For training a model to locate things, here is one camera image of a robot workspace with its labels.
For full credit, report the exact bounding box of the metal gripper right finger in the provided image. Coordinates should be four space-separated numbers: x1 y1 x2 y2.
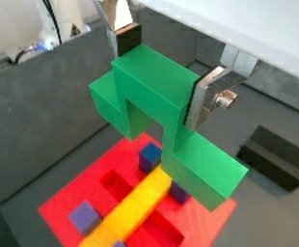
185 45 260 130

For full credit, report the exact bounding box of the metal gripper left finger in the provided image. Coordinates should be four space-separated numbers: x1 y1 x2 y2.
93 0 142 58

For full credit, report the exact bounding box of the green U-shaped block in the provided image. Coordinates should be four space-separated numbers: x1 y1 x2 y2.
90 44 248 210

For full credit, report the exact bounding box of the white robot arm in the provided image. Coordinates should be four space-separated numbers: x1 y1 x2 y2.
6 0 260 130

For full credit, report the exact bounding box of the black L-shaped fixture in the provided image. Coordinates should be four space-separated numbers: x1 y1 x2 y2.
238 125 299 192

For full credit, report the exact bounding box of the red base board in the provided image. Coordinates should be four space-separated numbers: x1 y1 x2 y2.
39 134 238 247

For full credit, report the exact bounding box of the yellow long bar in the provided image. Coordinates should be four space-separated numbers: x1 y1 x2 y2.
79 166 171 247

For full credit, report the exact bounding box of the blue post left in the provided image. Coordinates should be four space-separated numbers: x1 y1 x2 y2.
139 143 163 174

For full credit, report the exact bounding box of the blue post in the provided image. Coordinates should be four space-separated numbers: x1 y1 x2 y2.
169 181 192 205
139 143 163 174

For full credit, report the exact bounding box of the blue post right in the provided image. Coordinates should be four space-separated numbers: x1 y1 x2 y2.
169 181 192 205

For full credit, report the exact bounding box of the purple post left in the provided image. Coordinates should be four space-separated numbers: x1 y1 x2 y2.
69 201 102 236

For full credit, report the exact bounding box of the purple post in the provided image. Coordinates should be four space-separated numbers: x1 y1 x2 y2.
113 240 127 247
69 201 102 236

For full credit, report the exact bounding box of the purple post right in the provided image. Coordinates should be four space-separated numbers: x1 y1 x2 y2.
113 240 127 247

